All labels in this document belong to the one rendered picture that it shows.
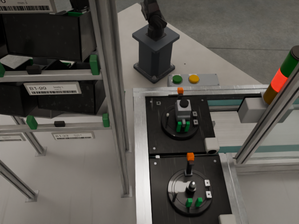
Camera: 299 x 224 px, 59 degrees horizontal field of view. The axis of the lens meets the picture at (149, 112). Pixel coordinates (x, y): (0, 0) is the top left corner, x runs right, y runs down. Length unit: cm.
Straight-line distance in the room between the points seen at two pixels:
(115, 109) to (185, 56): 91
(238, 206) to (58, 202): 59
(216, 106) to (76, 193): 62
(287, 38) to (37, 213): 281
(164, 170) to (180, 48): 72
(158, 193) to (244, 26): 252
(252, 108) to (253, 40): 230
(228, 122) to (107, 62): 74
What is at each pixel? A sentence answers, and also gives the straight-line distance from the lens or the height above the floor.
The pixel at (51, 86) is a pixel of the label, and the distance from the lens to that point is 47.
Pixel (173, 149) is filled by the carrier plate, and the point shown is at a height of 97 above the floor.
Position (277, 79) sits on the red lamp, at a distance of 67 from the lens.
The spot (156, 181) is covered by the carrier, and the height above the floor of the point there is 97.
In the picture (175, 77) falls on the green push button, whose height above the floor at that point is 97.
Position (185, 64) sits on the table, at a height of 86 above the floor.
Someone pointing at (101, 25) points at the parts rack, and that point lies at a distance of 37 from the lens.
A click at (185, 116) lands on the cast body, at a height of 106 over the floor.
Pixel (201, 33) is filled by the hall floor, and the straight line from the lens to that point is 292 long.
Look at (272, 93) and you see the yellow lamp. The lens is 70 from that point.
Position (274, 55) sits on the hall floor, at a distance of 292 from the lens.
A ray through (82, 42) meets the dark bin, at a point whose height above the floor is 149.
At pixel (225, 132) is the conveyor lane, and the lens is 106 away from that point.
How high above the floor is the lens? 179
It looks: 55 degrees down
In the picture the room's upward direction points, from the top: 2 degrees clockwise
